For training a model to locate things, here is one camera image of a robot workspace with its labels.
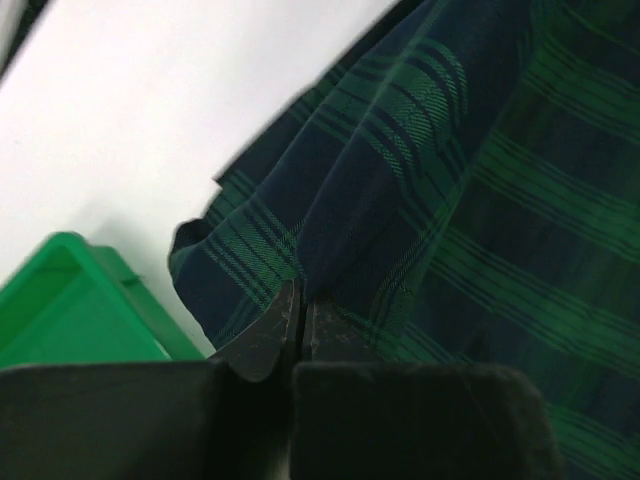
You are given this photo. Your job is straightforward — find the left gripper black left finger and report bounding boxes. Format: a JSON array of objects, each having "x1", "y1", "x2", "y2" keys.
[{"x1": 1, "y1": 281, "x2": 301, "y2": 479}]

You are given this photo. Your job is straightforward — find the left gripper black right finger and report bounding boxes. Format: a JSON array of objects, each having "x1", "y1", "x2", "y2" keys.
[{"x1": 290, "y1": 301, "x2": 563, "y2": 479}]

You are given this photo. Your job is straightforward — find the green navy plaid skirt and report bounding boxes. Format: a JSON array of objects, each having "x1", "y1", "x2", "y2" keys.
[{"x1": 168, "y1": 1, "x2": 639, "y2": 479}]

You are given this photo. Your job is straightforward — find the green plastic tray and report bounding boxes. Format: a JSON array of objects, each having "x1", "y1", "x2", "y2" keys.
[{"x1": 1, "y1": 232, "x2": 204, "y2": 368}]

